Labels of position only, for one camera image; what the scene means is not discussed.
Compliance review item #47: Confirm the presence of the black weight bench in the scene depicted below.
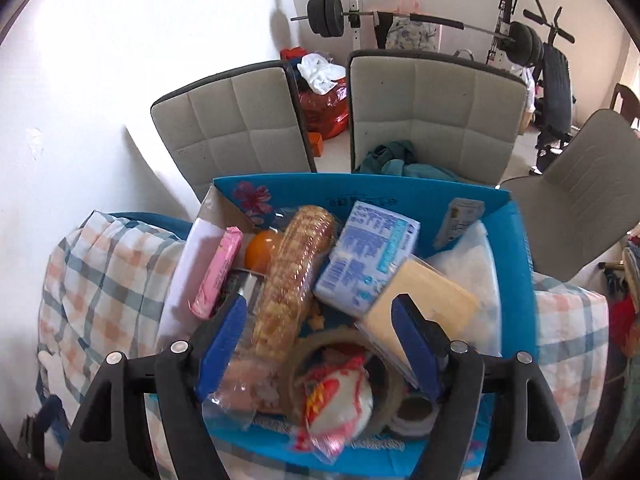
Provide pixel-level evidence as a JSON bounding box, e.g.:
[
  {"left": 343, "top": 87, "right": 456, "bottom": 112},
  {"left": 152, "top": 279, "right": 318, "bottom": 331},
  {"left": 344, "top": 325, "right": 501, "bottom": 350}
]
[{"left": 522, "top": 0, "right": 576, "bottom": 171}]

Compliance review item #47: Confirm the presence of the white plastic bag in box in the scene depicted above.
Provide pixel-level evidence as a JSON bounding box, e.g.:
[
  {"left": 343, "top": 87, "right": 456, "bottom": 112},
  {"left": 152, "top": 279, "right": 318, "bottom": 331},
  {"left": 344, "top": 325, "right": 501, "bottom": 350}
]
[{"left": 425, "top": 220, "right": 503, "bottom": 356}]

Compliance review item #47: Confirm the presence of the white crumpled cloth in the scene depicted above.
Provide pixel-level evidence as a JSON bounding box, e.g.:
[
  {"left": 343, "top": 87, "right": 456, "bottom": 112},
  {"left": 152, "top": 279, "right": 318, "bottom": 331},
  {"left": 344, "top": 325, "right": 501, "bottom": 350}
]
[{"left": 296, "top": 52, "right": 347, "bottom": 95}]

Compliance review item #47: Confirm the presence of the grey padded chair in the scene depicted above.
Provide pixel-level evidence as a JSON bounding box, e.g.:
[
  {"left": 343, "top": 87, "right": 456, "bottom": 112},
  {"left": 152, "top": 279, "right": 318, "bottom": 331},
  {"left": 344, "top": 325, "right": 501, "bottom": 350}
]
[
  {"left": 346, "top": 49, "right": 528, "bottom": 186},
  {"left": 150, "top": 59, "right": 318, "bottom": 201},
  {"left": 500, "top": 108, "right": 640, "bottom": 283}
]

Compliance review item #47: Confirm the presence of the brown wooden chair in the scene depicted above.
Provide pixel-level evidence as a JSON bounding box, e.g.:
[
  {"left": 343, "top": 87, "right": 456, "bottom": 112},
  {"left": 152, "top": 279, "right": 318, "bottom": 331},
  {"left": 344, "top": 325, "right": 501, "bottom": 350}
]
[{"left": 612, "top": 82, "right": 640, "bottom": 123}]

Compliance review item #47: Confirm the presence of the clear tape roll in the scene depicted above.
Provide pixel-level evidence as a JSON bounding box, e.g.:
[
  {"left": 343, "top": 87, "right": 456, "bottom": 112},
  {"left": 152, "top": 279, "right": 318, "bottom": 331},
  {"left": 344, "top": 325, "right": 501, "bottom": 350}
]
[{"left": 280, "top": 327, "right": 406, "bottom": 436}]

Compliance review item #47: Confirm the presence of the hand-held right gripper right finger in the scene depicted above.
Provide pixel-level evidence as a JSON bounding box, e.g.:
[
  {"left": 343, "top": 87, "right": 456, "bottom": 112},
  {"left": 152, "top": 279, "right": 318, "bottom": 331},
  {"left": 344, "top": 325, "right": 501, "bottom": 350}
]
[{"left": 390, "top": 292, "right": 583, "bottom": 480}]

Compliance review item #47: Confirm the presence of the blue biscuit box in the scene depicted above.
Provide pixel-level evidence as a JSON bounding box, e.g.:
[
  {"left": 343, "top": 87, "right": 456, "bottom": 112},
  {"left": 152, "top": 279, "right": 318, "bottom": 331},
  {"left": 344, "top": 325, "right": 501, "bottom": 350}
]
[{"left": 300, "top": 305, "right": 371, "bottom": 341}]

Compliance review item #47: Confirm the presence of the red plastic bag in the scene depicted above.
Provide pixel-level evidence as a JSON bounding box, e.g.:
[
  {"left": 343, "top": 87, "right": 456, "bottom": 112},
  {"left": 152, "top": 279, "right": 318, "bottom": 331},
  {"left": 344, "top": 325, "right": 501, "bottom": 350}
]
[{"left": 297, "top": 76, "right": 350, "bottom": 142}]

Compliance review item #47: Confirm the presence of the orange mandarin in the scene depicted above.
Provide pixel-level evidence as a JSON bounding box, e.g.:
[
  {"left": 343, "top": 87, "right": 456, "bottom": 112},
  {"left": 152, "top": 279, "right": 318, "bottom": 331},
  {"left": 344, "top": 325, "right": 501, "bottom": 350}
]
[{"left": 244, "top": 230, "right": 283, "bottom": 273}]

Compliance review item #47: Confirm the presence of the blue printed cardboard box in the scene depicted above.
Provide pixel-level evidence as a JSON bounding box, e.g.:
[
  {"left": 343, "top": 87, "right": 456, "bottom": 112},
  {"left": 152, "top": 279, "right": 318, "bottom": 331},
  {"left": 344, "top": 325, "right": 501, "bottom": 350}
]
[{"left": 192, "top": 172, "right": 538, "bottom": 478}]

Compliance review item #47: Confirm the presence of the teal cloth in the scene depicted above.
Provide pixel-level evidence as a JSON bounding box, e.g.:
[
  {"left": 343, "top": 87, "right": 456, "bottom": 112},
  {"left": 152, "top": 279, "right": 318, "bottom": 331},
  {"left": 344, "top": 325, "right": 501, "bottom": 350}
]
[{"left": 357, "top": 140, "right": 476, "bottom": 183}]

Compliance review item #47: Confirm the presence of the black barbell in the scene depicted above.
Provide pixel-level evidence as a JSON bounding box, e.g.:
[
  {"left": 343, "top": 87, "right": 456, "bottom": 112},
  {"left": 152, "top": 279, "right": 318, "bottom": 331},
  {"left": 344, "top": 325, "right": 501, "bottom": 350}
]
[{"left": 290, "top": 0, "right": 543, "bottom": 68}]

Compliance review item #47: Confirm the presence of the grey small carton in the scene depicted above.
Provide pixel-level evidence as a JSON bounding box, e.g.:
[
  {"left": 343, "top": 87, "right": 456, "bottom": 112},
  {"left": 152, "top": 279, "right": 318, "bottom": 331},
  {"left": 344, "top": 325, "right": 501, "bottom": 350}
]
[{"left": 434, "top": 197, "right": 487, "bottom": 251}]

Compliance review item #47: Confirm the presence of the red white bun packet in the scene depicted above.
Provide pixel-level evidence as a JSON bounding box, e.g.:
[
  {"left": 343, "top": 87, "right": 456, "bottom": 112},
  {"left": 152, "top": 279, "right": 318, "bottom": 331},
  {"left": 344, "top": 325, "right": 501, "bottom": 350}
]
[{"left": 292, "top": 355, "right": 376, "bottom": 463}]

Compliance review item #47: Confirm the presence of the pink packet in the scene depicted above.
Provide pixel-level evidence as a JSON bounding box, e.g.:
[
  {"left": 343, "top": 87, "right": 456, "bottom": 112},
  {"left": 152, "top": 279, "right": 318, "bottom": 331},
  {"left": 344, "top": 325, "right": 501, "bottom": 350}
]
[{"left": 190, "top": 226, "right": 244, "bottom": 320}]

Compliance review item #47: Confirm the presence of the clear plastic cake box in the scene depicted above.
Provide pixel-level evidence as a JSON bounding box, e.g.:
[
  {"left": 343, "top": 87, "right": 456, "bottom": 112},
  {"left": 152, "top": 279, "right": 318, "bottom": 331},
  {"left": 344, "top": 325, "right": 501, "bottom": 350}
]
[{"left": 357, "top": 255, "right": 481, "bottom": 386}]

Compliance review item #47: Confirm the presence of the red cloth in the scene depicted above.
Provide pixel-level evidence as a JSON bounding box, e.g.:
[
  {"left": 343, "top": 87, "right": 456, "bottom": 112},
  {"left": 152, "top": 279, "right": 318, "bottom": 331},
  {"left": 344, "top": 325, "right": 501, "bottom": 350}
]
[{"left": 607, "top": 295, "right": 640, "bottom": 361}]

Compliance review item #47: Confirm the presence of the floral garment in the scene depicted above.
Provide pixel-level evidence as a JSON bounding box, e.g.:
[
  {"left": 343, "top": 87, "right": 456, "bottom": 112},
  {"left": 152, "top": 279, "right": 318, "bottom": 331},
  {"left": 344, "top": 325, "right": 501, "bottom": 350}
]
[{"left": 385, "top": 12, "right": 441, "bottom": 53}]

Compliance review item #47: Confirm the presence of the white barbell rack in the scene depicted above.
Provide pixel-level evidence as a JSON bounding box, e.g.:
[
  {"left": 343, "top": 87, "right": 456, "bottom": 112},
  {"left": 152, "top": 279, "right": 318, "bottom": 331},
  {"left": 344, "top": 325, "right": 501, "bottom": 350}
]
[{"left": 341, "top": 0, "right": 518, "bottom": 66}]

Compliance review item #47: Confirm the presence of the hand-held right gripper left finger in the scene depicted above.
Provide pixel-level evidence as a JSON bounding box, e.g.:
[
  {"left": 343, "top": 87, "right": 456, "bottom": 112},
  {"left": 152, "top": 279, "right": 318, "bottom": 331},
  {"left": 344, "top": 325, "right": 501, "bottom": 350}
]
[{"left": 57, "top": 292, "right": 249, "bottom": 480}]

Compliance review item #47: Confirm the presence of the blue white tissue pack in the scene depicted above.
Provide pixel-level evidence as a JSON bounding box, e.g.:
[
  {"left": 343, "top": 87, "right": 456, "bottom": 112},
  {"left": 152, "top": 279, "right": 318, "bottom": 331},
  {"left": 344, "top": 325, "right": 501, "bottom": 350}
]
[{"left": 314, "top": 201, "right": 422, "bottom": 318}]

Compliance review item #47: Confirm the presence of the plaid tablecloth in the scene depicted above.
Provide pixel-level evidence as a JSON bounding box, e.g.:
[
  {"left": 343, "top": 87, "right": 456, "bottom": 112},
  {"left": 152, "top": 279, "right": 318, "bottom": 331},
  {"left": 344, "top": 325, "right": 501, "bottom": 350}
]
[{"left": 37, "top": 210, "right": 611, "bottom": 480}]

